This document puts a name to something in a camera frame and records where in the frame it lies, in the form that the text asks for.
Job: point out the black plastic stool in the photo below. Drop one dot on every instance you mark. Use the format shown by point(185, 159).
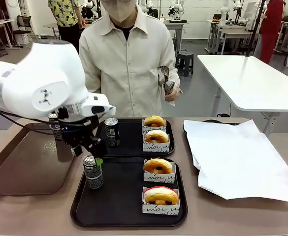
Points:
point(185, 62)

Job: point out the plain golden glazed donut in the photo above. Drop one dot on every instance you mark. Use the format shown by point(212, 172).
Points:
point(156, 136)

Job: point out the person in red apron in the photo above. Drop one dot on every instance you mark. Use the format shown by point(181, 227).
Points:
point(270, 24)

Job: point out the black soda can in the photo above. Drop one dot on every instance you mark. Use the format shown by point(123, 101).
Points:
point(54, 124)
point(94, 174)
point(112, 134)

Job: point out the metal serving tongs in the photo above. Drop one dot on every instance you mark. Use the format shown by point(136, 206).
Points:
point(164, 75)

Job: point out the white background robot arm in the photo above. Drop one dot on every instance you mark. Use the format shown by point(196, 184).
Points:
point(224, 12)

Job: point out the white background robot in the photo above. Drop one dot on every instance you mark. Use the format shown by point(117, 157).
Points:
point(175, 8)

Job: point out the white background desk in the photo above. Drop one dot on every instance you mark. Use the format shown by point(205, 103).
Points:
point(232, 32)

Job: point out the person's left hand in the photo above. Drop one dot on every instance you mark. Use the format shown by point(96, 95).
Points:
point(173, 93)

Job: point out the person's left forearm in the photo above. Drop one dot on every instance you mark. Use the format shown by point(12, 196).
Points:
point(173, 73)

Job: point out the black plastic tray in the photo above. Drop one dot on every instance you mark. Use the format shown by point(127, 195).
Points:
point(119, 201)
point(129, 145)

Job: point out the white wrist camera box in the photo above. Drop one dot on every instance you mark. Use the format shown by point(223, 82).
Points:
point(97, 105)

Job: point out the brown plastic tray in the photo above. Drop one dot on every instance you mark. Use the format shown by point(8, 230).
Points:
point(23, 167)

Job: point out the grey metal background table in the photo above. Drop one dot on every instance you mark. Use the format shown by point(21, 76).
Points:
point(174, 24)

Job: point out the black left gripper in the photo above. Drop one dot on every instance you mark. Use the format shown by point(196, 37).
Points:
point(79, 132)

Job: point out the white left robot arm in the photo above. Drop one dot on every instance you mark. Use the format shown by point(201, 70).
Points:
point(47, 73)

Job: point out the black office chair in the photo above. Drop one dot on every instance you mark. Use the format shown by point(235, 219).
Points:
point(24, 27)

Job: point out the person in yellow patterned shirt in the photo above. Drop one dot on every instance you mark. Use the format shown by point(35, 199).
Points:
point(65, 14)

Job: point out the person in cream shirt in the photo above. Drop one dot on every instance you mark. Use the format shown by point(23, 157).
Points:
point(129, 68)

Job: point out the white table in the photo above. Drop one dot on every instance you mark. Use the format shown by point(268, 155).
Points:
point(252, 81)

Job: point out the background work table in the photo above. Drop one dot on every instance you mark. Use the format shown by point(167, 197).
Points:
point(51, 25)

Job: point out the black tray under paper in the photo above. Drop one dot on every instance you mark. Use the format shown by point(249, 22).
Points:
point(212, 121)

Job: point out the white paper sheet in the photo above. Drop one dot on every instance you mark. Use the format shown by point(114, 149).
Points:
point(232, 159)

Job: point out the black camera pole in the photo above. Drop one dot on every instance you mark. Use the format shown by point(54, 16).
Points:
point(255, 27)

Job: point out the beige face mask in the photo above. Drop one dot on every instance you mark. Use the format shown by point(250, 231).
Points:
point(120, 9)

